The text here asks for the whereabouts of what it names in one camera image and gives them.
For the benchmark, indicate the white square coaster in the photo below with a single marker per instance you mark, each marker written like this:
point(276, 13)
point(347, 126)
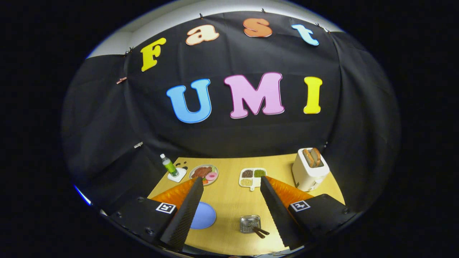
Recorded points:
point(181, 176)

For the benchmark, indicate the beige food plate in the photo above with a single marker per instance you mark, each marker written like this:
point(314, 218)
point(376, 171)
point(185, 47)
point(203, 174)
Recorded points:
point(215, 169)

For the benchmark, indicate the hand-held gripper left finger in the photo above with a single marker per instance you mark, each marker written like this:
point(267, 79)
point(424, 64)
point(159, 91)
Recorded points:
point(184, 215)

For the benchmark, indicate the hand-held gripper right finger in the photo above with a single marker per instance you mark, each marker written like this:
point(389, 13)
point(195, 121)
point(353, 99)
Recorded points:
point(276, 215)

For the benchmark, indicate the brown steak piece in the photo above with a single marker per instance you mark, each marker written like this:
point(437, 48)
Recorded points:
point(201, 172)

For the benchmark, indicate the pink ham slice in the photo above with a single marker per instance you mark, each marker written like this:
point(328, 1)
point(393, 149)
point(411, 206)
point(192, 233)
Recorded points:
point(208, 178)

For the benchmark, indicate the toasted bread slice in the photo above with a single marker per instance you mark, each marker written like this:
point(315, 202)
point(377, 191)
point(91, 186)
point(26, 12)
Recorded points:
point(307, 158)
point(316, 156)

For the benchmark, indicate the metal mesh basket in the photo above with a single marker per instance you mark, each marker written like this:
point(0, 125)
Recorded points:
point(247, 219)

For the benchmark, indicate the white toaster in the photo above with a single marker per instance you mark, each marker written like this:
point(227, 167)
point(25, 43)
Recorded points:
point(304, 177)

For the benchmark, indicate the copper cloth clip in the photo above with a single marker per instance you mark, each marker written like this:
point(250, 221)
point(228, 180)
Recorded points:
point(121, 80)

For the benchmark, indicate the white divided bean dish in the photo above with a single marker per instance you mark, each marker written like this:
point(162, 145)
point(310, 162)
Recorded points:
point(251, 185)

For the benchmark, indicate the blue round plate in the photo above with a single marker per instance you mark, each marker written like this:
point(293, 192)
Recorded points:
point(206, 215)

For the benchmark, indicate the silver cloth clip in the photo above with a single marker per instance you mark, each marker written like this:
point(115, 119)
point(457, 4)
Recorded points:
point(138, 144)

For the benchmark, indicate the green label drink bottle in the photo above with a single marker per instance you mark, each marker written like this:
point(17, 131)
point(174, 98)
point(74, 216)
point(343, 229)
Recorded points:
point(169, 166)

